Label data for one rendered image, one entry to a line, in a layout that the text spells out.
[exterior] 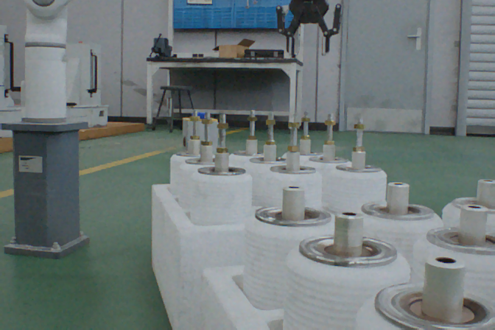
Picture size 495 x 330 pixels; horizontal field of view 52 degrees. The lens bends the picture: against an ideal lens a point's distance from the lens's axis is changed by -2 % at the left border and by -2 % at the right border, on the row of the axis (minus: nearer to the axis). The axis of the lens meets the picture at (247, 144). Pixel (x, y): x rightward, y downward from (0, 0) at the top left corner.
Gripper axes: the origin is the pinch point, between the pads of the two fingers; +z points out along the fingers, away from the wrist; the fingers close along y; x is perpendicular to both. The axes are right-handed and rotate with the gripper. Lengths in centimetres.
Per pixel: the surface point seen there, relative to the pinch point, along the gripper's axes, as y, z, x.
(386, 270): 20, 22, -71
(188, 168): -14.6, 22.5, -27.2
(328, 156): 6.8, 21.0, -10.8
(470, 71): 82, -24, 496
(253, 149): -9.2, 20.7, -7.4
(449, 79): 61, -15, 499
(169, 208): -16.5, 29.0, -30.3
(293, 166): 3.7, 21.0, -27.1
